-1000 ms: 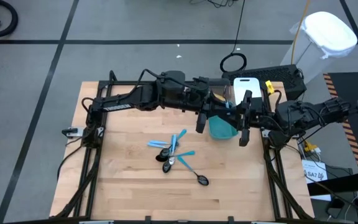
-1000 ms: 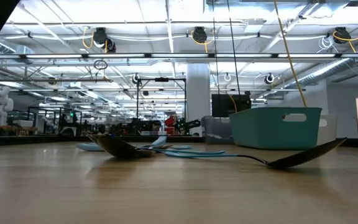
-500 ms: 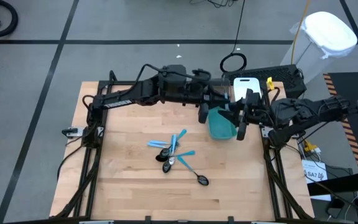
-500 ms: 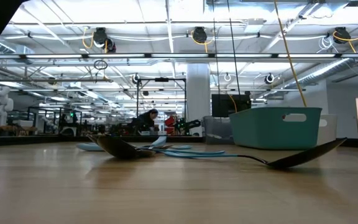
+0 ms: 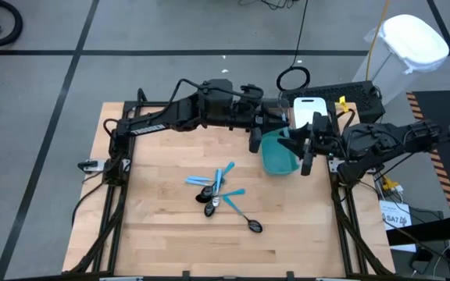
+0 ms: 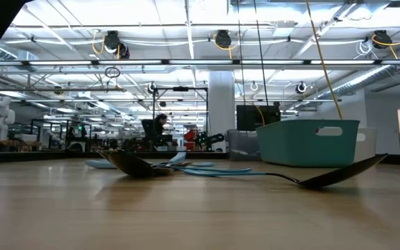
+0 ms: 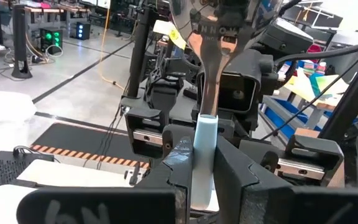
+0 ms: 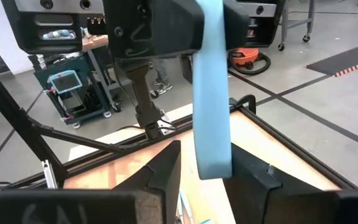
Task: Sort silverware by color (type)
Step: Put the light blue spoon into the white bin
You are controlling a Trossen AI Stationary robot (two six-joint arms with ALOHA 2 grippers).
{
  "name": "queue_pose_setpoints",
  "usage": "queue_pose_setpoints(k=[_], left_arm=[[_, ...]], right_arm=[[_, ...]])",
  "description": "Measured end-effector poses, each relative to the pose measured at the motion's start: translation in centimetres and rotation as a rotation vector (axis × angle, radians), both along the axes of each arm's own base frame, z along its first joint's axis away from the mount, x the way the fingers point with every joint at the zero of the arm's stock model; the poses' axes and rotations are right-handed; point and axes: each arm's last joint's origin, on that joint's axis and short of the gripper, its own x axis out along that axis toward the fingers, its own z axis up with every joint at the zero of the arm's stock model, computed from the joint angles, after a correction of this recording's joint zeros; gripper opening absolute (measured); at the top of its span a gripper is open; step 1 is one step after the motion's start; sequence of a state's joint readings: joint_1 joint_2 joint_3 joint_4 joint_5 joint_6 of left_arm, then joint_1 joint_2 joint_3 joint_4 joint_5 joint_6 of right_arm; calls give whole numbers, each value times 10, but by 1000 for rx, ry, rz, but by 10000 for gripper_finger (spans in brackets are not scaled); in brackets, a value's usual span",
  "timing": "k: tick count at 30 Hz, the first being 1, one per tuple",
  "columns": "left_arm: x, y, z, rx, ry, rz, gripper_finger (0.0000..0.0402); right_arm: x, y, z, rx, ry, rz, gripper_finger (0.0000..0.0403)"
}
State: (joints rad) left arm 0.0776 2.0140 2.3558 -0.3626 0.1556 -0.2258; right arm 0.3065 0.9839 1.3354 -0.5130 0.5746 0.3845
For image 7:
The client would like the yellow hanging cable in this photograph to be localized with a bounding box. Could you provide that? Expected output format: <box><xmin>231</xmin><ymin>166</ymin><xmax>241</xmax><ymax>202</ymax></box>
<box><xmin>98</xmin><ymin>6</ymin><xmax>126</xmax><ymax>91</ymax></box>

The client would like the green lit computer tower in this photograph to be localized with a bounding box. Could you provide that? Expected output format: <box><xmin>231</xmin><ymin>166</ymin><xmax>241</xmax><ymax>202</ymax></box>
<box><xmin>39</xmin><ymin>27</ymin><xmax>63</xmax><ymax>55</ymax></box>

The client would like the black post on stand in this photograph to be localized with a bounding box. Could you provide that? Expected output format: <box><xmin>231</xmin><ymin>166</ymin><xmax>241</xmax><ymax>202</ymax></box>
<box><xmin>11</xmin><ymin>4</ymin><xmax>33</xmax><ymax>79</ymax></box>

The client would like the blue lit computer box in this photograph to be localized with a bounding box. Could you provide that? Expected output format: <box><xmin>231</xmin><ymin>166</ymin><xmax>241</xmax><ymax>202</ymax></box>
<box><xmin>75</xmin><ymin>21</ymin><xmax>91</xmax><ymax>40</ymax></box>

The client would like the yellow cable tag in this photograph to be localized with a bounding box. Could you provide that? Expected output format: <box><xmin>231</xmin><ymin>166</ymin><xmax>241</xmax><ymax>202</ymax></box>
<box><xmin>152</xmin><ymin>20</ymin><xmax>188</xmax><ymax>50</ymax></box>

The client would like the light blue handled spoon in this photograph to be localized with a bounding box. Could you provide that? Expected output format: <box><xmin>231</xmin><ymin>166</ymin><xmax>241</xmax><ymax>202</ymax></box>
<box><xmin>168</xmin><ymin>0</ymin><xmax>284</xmax><ymax>211</ymax></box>

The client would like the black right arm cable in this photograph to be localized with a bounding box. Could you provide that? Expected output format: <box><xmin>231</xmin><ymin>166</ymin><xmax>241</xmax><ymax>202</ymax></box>
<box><xmin>273</xmin><ymin>37</ymin><xmax>358</xmax><ymax>66</ymax></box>

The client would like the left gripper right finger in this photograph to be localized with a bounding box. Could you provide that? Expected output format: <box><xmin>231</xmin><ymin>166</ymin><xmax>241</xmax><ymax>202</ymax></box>
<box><xmin>214</xmin><ymin>136</ymin><xmax>358</xmax><ymax>224</ymax></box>

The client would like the white lidded trash can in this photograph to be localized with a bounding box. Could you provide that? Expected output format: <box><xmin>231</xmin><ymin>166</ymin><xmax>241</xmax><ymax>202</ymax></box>
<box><xmin>0</xmin><ymin>90</ymin><xmax>37</xmax><ymax>156</ymax></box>

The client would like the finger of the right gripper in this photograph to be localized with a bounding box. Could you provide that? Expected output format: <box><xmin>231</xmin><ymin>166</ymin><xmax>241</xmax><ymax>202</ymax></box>
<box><xmin>162</xmin><ymin>124</ymin><xmax>186</xmax><ymax>164</ymax></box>
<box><xmin>239</xmin><ymin>138</ymin><xmax>279</xmax><ymax>180</ymax></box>

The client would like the black metal table frame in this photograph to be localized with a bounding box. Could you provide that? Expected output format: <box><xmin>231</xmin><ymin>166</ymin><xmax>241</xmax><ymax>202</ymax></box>
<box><xmin>318</xmin><ymin>43</ymin><xmax>358</xmax><ymax>187</ymax></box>

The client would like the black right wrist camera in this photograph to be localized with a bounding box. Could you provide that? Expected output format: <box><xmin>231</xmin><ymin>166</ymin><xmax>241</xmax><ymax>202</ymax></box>
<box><xmin>196</xmin><ymin>70</ymin><xmax>257</xmax><ymax>114</ymax></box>

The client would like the black hazard striped mat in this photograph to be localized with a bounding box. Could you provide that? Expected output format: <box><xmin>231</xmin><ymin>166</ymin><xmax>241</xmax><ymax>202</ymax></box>
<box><xmin>29</xmin><ymin>123</ymin><xmax>150</xmax><ymax>170</ymax></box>

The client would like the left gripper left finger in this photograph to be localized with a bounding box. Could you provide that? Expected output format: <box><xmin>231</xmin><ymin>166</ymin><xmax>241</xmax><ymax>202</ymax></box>
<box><xmin>16</xmin><ymin>136</ymin><xmax>195</xmax><ymax>224</ymax></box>

